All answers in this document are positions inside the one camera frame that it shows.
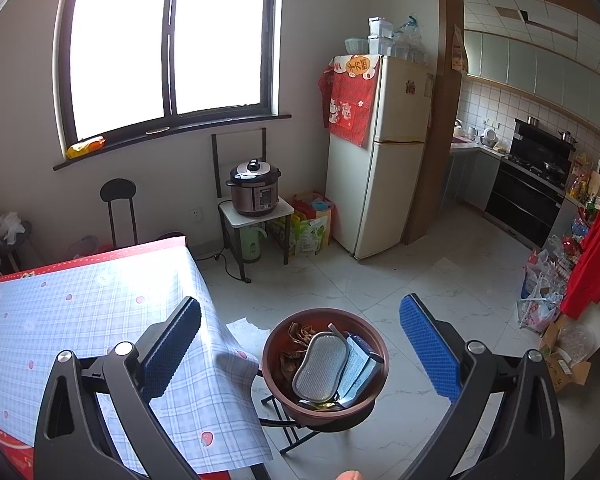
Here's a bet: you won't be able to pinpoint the black power cable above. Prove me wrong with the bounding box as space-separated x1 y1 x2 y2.
195 252 253 283

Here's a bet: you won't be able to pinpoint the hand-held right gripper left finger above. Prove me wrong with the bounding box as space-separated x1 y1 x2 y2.
32 296 216 480

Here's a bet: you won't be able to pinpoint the hanging printed card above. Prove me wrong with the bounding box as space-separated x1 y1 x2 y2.
450 25 468 73

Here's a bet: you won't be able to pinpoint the brown plastic basin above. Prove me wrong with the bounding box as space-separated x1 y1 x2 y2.
261 307 391 433

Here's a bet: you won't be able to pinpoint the cardboard box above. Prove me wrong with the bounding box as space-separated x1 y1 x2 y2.
537 315 593 393

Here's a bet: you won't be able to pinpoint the black metal frame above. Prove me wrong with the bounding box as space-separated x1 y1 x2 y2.
211 127 268 201

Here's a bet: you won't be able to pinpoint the black round-back chair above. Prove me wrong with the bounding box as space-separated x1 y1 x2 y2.
100 179 140 248

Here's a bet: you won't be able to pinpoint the red printed cloth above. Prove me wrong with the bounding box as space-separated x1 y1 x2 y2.
317 55 383 148

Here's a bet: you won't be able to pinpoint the green thermos jug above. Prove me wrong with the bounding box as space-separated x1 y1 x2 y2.
240 225 271 265

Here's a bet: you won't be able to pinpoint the white crumpled plastic bag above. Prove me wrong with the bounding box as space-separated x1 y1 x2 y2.
0 211 26 246

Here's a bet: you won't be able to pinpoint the grey lower kitchen cabinet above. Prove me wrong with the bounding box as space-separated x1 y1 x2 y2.
442 142 503 211

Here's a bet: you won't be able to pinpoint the pile of colourful packages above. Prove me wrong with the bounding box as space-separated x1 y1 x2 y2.
517 235 581 333

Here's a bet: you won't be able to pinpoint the green printed gift bag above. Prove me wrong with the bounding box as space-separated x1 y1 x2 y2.
294 217 331 256

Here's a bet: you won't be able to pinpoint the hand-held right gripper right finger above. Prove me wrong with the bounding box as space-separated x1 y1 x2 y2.
398 293 566 480

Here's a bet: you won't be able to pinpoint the clear plastic bag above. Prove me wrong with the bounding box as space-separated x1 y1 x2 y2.
392 14 427 63

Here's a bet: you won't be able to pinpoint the red hanging cloth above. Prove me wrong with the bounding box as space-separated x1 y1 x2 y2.
560 172 600 321

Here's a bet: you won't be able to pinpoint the wooden door frame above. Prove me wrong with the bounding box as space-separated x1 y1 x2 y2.
405 0 600 246

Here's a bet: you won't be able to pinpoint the dark window sill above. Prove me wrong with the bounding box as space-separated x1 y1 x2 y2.
52 112 293 171

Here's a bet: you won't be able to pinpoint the oval cleaning pad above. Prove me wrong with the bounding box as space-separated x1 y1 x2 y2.
291 331 352 403

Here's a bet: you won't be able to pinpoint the black range hood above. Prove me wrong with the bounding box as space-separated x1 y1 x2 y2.
514 118 578 161

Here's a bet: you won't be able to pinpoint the stack of clear storage boxes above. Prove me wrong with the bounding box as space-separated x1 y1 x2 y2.
367 16 395 56

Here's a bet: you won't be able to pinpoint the white refrigerator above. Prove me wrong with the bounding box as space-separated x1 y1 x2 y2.
325 54 437 261

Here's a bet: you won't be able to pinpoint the red gift bag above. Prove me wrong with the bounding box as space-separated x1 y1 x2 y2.
292 191 336 221

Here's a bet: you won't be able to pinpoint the black folding stand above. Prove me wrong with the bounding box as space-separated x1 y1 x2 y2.
257 390 321 456

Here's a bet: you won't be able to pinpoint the dark framed window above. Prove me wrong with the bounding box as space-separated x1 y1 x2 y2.
52 0 286 156

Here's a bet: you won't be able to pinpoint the small white side table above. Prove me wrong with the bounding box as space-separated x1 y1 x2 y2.
218 197 296 283

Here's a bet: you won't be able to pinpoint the foil packet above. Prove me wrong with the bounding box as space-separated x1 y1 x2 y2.
336 332 385 408

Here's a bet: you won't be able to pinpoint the black oven stove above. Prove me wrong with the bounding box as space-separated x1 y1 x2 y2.
484 155 567 251

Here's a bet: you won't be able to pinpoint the brown paper wrapper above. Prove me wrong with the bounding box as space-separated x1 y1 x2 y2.
289 322 322 347
279 352 301 391

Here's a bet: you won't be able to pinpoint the silver pressure cooker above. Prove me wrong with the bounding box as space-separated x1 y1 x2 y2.
225 158 282 217

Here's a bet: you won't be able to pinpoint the pale upper kitchen cabinets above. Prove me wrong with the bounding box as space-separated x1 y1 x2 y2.
462 30 600 136

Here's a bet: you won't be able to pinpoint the yellow snack bag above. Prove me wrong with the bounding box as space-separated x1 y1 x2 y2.
66 136 107 160

